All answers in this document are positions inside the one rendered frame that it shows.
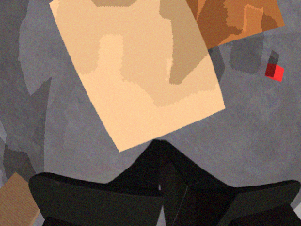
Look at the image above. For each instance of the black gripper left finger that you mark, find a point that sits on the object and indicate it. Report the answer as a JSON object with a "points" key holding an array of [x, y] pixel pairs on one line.
{"points": [[131, 199]]}

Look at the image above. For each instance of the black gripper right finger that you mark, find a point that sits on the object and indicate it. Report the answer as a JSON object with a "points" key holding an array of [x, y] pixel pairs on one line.
{"points": [[193, 197]]}

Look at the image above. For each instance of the small red block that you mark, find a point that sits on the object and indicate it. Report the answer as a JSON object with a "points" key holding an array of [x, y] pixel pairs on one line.
{"points": [[275, 72]]}

